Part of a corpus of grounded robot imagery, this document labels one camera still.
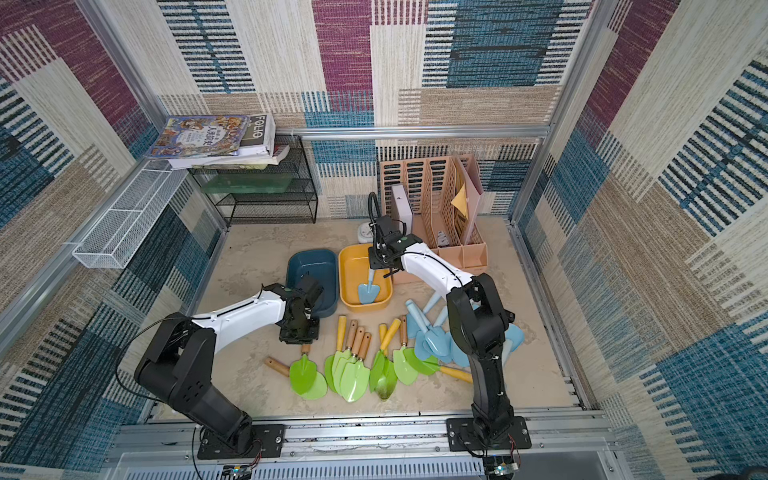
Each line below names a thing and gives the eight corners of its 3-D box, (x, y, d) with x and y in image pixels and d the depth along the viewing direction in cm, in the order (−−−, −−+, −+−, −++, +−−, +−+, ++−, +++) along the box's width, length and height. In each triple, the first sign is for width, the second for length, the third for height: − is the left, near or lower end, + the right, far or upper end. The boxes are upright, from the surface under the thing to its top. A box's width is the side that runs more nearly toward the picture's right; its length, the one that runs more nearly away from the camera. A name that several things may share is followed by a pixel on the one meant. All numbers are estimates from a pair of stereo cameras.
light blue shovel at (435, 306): (421, 312, 96) (421, 308, 94) (433, 294, 100) (434, 290, 98) (436, 321, 94) (437, 317, 92) (448, 302, 98) (449, 298, 96)
